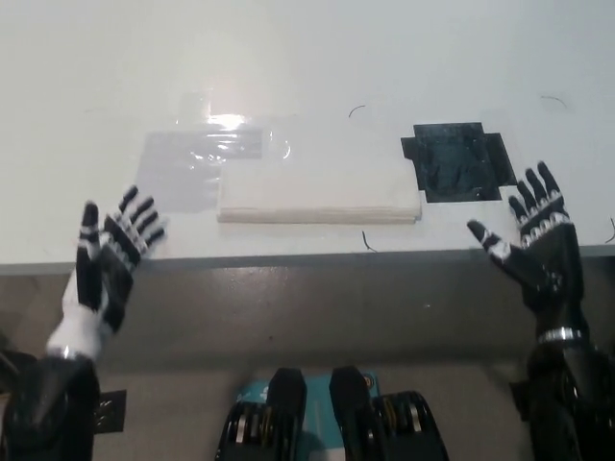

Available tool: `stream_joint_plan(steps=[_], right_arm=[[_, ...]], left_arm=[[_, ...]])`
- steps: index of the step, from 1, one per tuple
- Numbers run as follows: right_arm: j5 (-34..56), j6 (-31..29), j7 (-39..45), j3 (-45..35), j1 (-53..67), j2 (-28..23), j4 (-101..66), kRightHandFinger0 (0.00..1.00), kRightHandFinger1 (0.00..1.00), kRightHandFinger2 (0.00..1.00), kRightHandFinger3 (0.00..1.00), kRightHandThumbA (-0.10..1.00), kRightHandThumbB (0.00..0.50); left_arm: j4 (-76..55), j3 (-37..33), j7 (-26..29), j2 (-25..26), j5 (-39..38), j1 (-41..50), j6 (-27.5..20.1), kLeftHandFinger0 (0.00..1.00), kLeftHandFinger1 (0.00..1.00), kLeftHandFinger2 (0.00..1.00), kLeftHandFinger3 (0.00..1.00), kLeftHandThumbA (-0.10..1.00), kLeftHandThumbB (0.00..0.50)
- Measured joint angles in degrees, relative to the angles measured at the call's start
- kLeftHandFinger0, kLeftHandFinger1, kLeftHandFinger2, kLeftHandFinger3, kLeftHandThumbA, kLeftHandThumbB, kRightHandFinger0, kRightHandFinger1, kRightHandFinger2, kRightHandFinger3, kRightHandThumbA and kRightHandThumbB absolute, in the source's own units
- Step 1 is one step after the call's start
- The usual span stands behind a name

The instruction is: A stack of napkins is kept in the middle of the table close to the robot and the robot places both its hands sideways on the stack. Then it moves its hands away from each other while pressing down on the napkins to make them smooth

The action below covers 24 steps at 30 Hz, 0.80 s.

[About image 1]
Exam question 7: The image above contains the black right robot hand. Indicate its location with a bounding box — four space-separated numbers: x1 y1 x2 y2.
466 161 585 343

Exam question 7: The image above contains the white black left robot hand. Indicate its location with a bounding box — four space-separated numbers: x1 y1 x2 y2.
45 184 167 361

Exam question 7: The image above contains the white napkin stack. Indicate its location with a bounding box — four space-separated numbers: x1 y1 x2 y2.
215 154 424 225

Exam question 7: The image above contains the black teal robot torso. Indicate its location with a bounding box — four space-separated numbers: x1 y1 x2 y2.
213 367 451 461

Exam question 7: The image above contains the black perforated foot plate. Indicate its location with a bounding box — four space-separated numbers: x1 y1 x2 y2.
98 388 128 432

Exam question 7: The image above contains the black tape patch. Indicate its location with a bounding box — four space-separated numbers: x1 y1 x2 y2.
400 121 518 204

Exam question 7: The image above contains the clear plastic tape sheet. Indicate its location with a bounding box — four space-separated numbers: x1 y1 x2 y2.
176 89 294 164

